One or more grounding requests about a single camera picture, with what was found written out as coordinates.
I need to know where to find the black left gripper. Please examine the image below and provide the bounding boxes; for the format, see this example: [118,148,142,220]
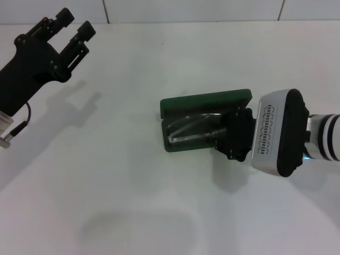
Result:
[0,7,97,117]

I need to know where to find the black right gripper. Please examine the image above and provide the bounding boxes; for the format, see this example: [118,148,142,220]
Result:
[203,105,258,163]

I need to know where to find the green glasses case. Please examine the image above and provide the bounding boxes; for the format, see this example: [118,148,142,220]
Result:
[159,88,253,154]

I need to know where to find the clear white glasses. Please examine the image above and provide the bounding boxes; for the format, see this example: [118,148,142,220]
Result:
[166,113,228,146]

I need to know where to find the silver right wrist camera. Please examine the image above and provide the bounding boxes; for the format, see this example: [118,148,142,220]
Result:
[251,88,310,178]

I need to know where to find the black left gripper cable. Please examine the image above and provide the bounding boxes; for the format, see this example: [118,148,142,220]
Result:
[10,102,32,139]

